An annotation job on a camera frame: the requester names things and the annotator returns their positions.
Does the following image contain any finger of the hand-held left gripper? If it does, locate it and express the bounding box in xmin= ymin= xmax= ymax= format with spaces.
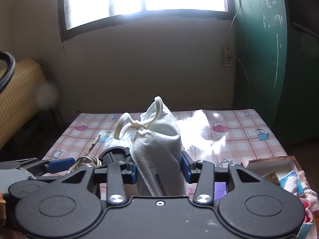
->
xmin=24 ymin=157 xmax=76 ymax=178

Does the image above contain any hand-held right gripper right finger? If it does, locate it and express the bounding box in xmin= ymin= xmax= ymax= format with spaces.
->
xmin=181 ymin=152 xmax=263 ymax=206

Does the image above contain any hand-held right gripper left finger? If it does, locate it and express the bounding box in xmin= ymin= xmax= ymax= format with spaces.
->
xmin=60 ymin=162 xmax=137 ymax=206

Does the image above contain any white face mask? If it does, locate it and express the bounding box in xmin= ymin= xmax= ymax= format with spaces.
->
xmin=114 ymin=96 xmax=188 ymax=198

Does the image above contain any pink cardboard box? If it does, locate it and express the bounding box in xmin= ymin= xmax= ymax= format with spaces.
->
xmin=246 ymin=155 xmax=304 ymax=198

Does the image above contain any brown woven cloth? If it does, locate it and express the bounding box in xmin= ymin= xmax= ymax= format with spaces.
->
xmin=264 ymin=170 xmax=280 ymax=185

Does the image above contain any blue tissue packet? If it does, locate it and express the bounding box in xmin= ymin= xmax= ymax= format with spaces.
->
xmin=279 ymin=170 xmax=304 ymax=196

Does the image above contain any white cup with black lid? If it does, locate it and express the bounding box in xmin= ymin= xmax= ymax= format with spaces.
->
xmin=98 ymin=146 xmax=132 ymax=165

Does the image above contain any purple packet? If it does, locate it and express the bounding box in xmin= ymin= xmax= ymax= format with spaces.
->
xmin=214 ymin=182 xmax=229 ymax=201

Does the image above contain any pink plaid tablecloth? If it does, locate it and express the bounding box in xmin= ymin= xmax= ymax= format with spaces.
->
xmin=42 ymin=109 xmax=287 ymax=201

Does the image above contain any tan woven sofa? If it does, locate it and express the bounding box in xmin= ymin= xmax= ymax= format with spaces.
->
xmin=0 ymin=57 xmax=61 ymax=150

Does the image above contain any pink cloth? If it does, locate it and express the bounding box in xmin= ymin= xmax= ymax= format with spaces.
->
xmin=298 ymin=170 xmax=315 ymax=224

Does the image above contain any flat blue face mask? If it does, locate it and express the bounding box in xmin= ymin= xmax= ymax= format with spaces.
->
xmin=296 ymin=222 xmax=312 ymax=239

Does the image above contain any green door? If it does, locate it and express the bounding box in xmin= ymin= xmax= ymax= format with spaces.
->
xmin=234 ymin=0 xmax=290 ymax=141

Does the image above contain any window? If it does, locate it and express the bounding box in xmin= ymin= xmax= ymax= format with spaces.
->
xmin=58 ymin=0 xmax=235 ymax=42

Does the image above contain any coiled cable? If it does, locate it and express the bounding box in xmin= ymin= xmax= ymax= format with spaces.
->
xmin=68 ymin=134 xmax=102 ymax=173

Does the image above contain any black strap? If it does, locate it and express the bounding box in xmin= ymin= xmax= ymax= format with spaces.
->
xmin=0 ymin=50 xmax=16 ymax=93

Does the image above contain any white wall cable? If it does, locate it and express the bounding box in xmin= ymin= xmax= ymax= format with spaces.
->
xmin=227 ymin=0 xmax=251 ymax=108

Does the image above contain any wall socket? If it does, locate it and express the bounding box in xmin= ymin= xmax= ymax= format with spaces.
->
xmin=224 ymin=46 xmax=234 ymax=68

